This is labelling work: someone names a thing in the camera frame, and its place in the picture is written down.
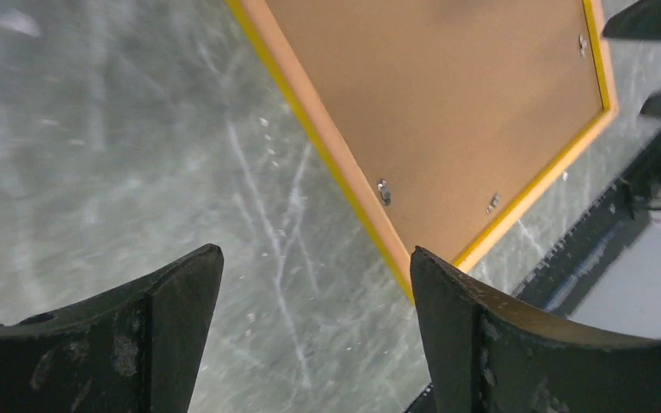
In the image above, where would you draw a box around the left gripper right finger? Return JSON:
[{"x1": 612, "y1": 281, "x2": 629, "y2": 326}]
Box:
[{"x1": 410, "y1": 248, "x2": 661, "y2": 412}]

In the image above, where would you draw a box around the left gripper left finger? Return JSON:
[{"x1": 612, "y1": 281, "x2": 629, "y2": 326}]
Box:
[{"x1": 0, "y1": 244, "x2": 224, "y2": 412}]

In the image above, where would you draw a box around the yellow wooden picture frame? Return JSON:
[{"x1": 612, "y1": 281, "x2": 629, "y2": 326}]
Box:
[{"x1": 225, "y1": 0, "x2": 621, "y2": 303}]

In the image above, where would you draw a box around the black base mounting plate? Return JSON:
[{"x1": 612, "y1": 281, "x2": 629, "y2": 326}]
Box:
[{"x1": 410, "y1": 132, "x2": 661, "y2": 412}]

